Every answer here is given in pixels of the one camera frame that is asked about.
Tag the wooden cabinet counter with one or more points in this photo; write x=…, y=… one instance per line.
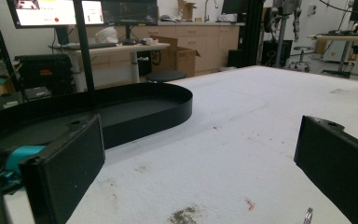
x=205, y=43

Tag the open cardboard box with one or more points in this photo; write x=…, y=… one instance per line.
x=180, y=57

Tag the black oval tray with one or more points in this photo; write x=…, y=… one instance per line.
x=143, y=115

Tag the black metal column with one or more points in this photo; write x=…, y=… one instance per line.
x=251, y=31

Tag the black keyboard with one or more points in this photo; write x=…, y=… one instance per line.
x=87, y=46

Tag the black slanted stand pole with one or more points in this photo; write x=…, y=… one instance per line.
x=1, y=43

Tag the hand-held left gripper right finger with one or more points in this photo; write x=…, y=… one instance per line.
x=338, y=165

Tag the metal stool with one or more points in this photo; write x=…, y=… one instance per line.
x=301, y=57

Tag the white standing desk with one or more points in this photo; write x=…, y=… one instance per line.
x=118, y=49

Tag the lit computer monitor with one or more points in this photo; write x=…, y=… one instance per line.
x=52, y=12

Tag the white crumpled cloth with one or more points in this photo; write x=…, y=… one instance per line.
x=107, y=34

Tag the black metal stand post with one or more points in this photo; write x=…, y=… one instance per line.
x=84, y=46

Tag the grey robot on stand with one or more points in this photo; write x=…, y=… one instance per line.
x=284, y=28

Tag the white workbench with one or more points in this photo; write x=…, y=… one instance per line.
x=351, y=46

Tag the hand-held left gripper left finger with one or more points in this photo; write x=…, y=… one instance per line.
x=65, y=168

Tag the small shiny metal piece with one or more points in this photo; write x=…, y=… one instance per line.
x=307, y=216

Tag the dark computer monitor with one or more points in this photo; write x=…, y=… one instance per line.
x=130, y=11

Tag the black round stool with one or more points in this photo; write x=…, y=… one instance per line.
x=165, y=76

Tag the black equipment case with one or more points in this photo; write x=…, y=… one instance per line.
x=45, y=73

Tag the teal and black tool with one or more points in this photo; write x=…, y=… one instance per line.
x=15, y=165

